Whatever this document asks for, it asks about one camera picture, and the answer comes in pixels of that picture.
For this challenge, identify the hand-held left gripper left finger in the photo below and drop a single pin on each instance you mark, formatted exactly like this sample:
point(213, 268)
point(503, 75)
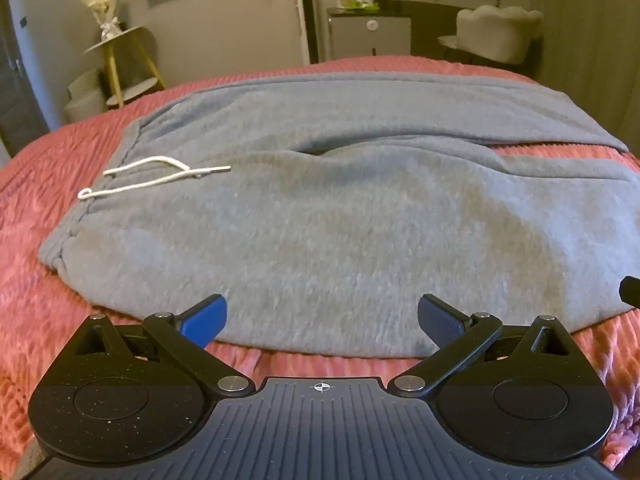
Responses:
point(202, 321)

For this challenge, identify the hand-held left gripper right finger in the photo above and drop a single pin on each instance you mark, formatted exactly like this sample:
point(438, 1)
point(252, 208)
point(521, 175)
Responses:
point(442, 321)

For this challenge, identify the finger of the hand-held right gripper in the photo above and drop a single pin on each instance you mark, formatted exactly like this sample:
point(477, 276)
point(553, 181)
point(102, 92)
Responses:
point(631, 291)

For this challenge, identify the pink ribbed bedspread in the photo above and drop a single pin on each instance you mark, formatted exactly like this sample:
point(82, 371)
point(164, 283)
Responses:
point(45, 200)

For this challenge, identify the white round stool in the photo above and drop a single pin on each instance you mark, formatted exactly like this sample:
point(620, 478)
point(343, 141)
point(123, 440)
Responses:
point(85, 97)

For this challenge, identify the grey door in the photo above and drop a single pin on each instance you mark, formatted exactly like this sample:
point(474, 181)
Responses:
point(17, 100)

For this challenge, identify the gold-legged side table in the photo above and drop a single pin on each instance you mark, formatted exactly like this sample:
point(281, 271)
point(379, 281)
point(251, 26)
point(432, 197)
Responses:
point(127, 37)

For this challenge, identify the white scalloped chair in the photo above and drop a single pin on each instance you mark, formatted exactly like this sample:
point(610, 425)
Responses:
point(495, 30)

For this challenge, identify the grey low cabinet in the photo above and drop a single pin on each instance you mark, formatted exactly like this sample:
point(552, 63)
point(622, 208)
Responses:
point(370, 35)

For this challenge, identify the green tray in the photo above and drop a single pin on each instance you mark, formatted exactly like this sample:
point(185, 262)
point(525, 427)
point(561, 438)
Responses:
point(357, 6)

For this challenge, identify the wrapped flower bouquet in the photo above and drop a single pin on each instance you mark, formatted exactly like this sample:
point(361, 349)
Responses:
point(104, 5)

